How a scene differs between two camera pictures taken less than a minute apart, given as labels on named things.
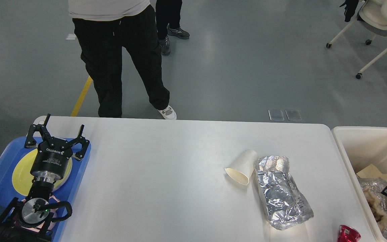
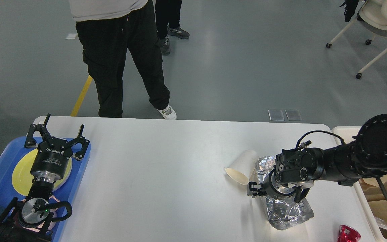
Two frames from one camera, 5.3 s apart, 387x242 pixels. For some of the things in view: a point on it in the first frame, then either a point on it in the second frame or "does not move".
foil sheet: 378,185 to 381,223
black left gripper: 49,162 does not move
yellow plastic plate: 22,177 does not move
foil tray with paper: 285,204 does not move
